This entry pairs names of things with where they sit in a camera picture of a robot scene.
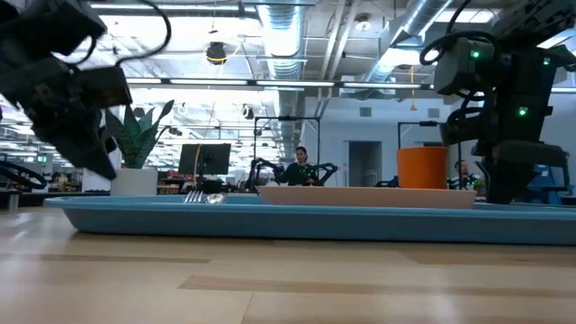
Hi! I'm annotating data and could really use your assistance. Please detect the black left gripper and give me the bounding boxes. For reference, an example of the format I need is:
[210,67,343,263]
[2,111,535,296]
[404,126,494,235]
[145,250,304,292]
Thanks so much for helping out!
[0,55,135,182]

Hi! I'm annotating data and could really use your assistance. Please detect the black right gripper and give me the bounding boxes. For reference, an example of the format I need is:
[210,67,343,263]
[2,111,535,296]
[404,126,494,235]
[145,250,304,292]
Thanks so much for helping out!
[439,41,571,205]

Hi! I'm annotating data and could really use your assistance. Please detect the orange cup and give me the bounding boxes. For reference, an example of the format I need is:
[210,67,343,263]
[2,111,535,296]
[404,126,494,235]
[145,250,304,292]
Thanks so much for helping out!
[396,146,450,191]

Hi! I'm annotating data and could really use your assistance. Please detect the orange plate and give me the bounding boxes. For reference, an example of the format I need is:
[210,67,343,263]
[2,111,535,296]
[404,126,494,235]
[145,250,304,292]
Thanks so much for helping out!
[256,184,478,211]

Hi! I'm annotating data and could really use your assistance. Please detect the blue plastic tray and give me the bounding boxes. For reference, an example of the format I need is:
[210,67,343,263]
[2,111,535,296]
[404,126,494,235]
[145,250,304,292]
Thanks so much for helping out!
[42,193,576,247]

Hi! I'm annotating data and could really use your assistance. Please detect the green snake plant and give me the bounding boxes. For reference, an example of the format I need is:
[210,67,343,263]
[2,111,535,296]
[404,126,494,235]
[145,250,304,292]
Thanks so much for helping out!
[100,98,176,171]

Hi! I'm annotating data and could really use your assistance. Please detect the blue storage crate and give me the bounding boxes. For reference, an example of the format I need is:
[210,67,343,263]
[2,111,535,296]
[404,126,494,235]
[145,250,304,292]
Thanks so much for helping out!
[534,163,566,200]

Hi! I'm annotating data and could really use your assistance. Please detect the white plant pot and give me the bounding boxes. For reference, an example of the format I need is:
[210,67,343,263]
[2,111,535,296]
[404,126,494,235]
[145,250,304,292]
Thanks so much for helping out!
[109,167,159,197]

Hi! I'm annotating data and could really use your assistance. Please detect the person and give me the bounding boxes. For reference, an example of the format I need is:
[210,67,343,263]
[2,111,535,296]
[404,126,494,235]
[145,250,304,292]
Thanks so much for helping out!
[448,158,479,191]
[277,146,319,187]

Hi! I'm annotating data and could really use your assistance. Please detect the black computer monitor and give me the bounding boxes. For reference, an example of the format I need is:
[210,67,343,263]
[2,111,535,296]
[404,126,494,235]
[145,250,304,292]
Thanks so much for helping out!
[177,142,232,176]

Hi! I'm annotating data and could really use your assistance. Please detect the ceiling light strip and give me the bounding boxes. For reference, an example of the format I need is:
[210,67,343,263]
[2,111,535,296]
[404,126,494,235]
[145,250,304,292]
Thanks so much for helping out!
[87,76,436,91]

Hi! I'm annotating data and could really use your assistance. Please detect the black hanging ceiling dome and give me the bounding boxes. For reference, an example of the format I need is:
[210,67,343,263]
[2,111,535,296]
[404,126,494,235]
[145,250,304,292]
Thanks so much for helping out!
[205,40,228,67]

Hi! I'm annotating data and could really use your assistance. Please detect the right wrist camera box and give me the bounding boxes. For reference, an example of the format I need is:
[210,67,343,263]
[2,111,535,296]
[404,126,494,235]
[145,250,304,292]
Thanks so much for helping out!
[433,37,497,96]

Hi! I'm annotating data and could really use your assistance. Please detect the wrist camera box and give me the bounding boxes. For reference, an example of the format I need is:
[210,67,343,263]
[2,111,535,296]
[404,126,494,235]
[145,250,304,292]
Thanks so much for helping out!
[433,37,497,96]
[0,0,108,59]

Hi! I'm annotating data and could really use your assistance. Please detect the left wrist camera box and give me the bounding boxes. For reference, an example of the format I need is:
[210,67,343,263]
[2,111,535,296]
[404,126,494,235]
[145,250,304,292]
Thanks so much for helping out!
[0,0,108,59]

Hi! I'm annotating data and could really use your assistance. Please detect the black left camera cable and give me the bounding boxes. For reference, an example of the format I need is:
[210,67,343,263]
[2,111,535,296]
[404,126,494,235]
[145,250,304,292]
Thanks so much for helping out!
[67,0,173,69]

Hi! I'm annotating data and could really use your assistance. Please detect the black camera cable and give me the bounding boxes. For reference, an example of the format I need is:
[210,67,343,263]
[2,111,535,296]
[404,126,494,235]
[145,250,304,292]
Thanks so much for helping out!
[418,0,501,68]
[67,0,173,69]

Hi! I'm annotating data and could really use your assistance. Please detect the yellow hanging cord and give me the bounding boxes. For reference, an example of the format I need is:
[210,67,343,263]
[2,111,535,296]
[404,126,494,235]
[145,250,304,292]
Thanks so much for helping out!
[409,65,418,113]

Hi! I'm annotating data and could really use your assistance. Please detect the black right camera cable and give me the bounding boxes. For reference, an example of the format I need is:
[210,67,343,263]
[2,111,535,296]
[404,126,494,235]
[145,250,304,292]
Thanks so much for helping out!
[418,0,501,68]

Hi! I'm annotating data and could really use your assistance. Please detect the silver ceiling duct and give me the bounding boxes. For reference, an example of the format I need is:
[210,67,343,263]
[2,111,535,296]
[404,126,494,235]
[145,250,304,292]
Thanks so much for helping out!
[256,0,308,164]
[368,0,455,83]

